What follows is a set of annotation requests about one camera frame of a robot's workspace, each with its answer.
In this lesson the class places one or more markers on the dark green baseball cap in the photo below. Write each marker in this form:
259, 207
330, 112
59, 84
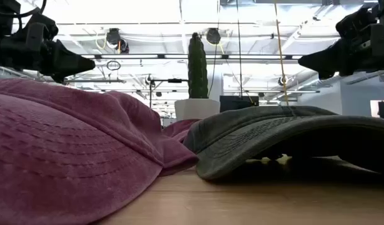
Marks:
257, 131

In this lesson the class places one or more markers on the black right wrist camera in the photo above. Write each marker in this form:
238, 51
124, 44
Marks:
354, 23

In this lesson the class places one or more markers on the maroon baseball cap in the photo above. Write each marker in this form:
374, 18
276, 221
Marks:
179, 128
70, 140

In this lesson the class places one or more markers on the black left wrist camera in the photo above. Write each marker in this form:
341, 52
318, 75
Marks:
51, 27

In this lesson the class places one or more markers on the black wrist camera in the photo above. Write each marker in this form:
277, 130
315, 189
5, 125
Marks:
51, 27
354, 23

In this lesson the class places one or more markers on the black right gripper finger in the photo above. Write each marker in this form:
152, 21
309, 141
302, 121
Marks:
326, 59

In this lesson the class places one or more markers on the green cactus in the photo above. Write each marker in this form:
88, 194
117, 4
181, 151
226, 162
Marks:
197, 68

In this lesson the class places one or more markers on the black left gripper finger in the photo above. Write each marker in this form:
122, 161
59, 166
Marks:
73, 61

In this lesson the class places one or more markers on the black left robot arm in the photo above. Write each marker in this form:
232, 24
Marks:
4, 15

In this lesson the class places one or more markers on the black boom stand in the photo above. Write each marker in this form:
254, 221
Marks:
174, 80

